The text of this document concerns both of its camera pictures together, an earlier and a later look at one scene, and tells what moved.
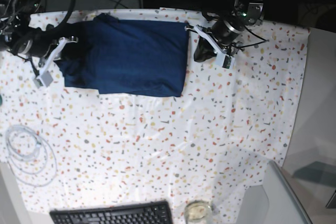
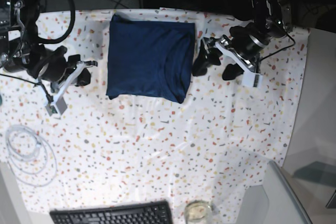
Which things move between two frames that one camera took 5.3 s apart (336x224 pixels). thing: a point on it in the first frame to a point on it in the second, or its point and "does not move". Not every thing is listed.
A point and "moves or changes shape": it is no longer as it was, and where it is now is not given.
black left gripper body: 38,43 to 52,65
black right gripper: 224,33 to 247,41
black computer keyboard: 149,213 does not move
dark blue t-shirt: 128,56 moves or changes shape
